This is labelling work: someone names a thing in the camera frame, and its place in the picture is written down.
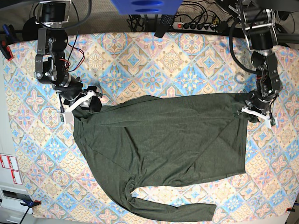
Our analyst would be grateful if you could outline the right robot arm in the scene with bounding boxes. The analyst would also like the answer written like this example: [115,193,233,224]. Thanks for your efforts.
[33,0,102,114]

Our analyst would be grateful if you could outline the blue plastic box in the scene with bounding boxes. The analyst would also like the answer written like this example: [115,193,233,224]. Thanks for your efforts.
[112,0,183,15]

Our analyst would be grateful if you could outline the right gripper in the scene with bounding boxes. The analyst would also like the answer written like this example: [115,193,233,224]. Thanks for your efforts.
[54,77,103,112]

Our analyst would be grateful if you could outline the orange clamp right edge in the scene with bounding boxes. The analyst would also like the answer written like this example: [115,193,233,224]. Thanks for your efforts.
[286,208,295,212]

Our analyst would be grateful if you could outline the blue clamp lower left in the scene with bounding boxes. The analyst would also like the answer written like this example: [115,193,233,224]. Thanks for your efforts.
[20,200,42,224]

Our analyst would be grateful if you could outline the black round stand base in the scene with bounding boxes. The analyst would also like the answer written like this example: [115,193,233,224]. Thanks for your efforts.
[22,17,40,41]

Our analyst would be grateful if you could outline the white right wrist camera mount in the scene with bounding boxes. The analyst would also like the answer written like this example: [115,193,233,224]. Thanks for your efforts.
[59,91,101,124]

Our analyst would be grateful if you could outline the colourful patterned tablecloth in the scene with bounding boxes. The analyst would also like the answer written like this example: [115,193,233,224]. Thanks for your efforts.
[0,33,299,224]

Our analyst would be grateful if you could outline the dark green long-sleeve shirt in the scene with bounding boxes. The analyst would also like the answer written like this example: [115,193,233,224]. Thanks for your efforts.
[72,93,249,222]

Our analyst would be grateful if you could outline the black remote control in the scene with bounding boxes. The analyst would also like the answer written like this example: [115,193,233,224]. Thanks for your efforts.
[154,14,175,38]

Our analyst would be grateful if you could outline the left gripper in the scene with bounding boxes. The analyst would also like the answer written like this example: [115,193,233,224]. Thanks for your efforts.
[245,91,277,123]

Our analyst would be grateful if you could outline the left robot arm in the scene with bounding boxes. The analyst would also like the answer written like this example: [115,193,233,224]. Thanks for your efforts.
[236,0,282,128]

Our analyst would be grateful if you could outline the white power strip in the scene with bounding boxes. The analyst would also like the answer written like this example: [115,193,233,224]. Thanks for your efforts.
[172,22,216,32]

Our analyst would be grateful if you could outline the red white label stickers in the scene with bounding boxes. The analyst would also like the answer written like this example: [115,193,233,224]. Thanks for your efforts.
[0,154,22,185]

